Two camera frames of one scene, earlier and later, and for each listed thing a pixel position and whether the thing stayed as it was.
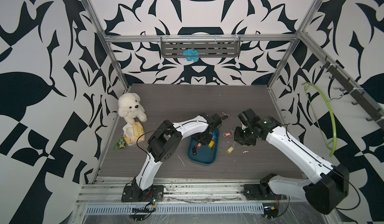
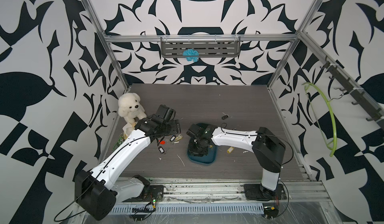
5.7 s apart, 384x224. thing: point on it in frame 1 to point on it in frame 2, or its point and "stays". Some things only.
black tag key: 225,116 stays
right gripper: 237,138 to 192,151
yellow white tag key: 230,149 stays
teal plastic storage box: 198,153 stays
